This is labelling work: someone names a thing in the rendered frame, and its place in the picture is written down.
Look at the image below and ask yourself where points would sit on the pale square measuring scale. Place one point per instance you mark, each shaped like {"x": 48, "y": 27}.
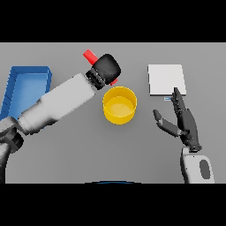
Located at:
{"x": 166, "y": 79}

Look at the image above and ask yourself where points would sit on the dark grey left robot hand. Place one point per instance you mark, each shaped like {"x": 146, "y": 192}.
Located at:
{"x": 106, "y": 69}

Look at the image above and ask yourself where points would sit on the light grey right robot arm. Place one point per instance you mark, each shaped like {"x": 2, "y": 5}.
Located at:
{"x": 195, "y": 167}

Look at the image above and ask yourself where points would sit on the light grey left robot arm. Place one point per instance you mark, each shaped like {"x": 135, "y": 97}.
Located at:
{"x": 58, "y": 101}

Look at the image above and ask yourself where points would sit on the blue tray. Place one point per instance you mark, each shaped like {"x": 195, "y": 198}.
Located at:
{"x": 25, "y": 89}

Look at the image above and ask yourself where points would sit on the yellow bowl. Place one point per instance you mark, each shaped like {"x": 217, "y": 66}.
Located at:
{"x": 120, "y": 106}

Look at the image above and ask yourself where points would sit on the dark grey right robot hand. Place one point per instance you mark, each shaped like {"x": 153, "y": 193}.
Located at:
{"x": 185, "y": 120}

